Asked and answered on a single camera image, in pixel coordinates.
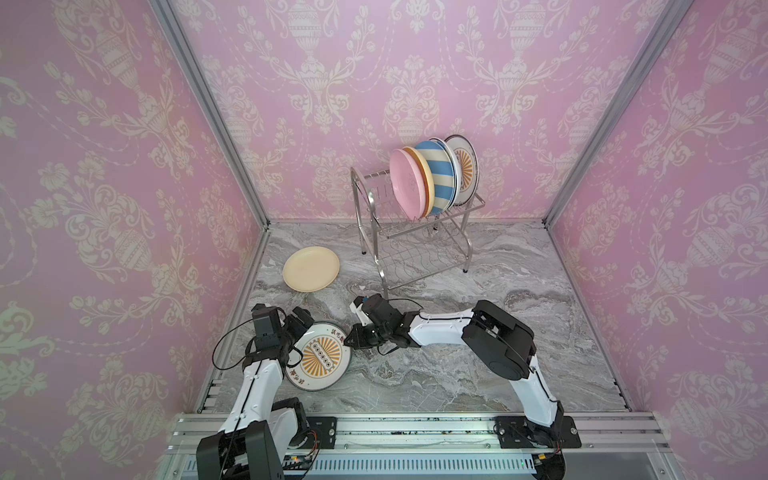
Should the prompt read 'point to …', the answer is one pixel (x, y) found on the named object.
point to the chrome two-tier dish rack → (404, 248)
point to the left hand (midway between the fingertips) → (301, 320)
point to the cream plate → (311, 269)
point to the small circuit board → (292, 462)
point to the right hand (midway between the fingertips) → (344, 343)
